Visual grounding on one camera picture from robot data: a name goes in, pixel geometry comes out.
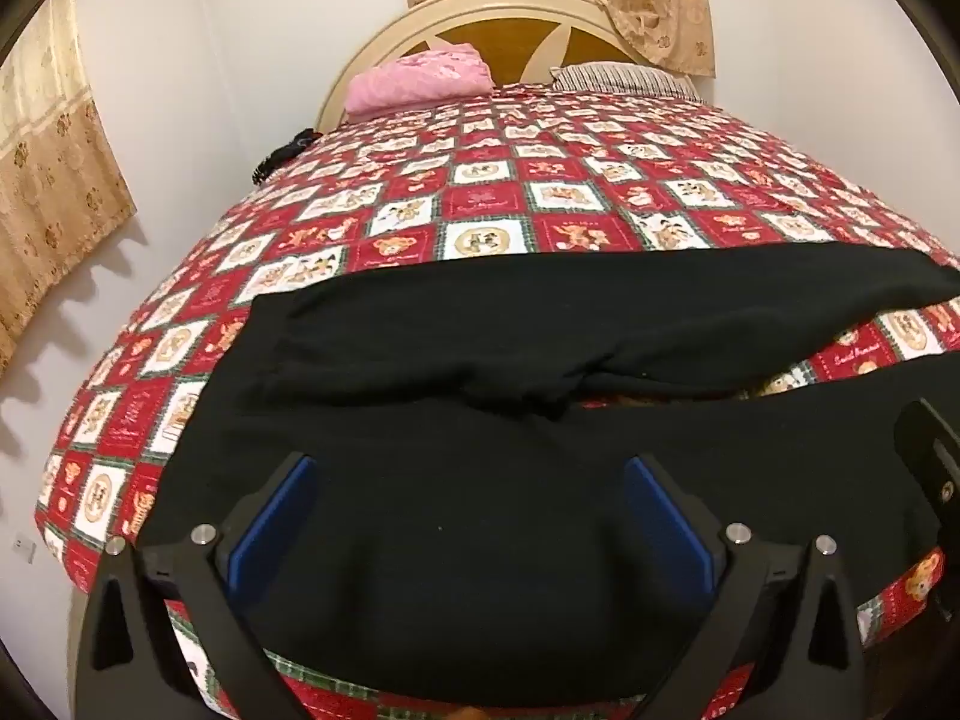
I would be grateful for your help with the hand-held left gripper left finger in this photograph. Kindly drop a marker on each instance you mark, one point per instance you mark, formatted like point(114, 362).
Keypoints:
point(271, 521)

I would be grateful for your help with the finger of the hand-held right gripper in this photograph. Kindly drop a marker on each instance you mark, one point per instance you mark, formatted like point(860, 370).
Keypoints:
point(930, 457)

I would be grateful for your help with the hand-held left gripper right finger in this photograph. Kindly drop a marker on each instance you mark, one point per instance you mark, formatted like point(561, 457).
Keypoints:
point(669, 532)

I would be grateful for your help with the black pants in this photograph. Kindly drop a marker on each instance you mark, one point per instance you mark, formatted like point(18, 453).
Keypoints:
point(487, 540)

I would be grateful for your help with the dark object beside bed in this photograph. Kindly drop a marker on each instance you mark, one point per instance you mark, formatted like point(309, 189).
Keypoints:
point(281, 154)

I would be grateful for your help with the red checkered printed blanket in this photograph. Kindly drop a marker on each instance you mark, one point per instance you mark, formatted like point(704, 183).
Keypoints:
point(487, 195)

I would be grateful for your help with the beige floral side curtain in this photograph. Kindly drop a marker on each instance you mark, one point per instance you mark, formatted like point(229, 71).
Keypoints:
point(52, 187)

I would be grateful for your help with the striped pillow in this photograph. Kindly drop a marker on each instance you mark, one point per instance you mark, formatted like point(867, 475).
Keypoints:
point(622, 79)

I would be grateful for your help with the pink pillow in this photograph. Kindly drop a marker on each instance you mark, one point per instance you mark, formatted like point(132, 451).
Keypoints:
point(416, 82)

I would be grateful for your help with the cream wooden headboard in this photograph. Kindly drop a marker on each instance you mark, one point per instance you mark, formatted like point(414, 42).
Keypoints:
point(390, 34)

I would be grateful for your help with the white wall outlet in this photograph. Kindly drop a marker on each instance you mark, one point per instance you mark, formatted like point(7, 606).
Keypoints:
point(24, 548)

